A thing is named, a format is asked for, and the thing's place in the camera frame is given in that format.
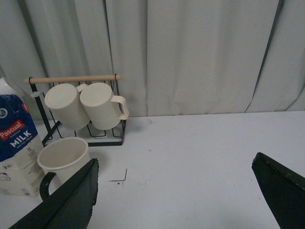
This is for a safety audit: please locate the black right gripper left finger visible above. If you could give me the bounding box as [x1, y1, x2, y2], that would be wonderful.
[11, 158, 99, 229]

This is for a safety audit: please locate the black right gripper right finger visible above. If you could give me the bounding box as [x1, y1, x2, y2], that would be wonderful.
[252, 152, 305, 229]

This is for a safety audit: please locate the cream mug with black handle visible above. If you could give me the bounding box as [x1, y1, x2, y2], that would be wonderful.
[37, 137, 94, 201]

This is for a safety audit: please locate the blue white milk carton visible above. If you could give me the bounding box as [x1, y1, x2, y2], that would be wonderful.
[0, 94, 44, 197]

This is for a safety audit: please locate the cream ribbed mug right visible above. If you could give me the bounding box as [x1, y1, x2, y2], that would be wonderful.
[80, 83, 129, 130]

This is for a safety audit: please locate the cream ribbed mug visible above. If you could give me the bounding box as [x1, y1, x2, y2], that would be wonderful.
[44, 83, 90, 130]
[80, 83, 129, 130]

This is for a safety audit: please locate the cream ribbed mug left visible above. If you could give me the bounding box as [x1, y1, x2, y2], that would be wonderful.
[44, 83, 90, 130]

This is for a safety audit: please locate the white mug on tree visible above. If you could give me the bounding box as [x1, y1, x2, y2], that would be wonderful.
[0, 77, 15, 95]

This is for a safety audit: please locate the grey curtain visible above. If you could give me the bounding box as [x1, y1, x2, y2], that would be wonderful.
[0, 0, 305, 119]

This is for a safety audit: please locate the black wire mug rack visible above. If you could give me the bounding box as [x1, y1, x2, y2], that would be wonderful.
[25, 73, 126, 147]

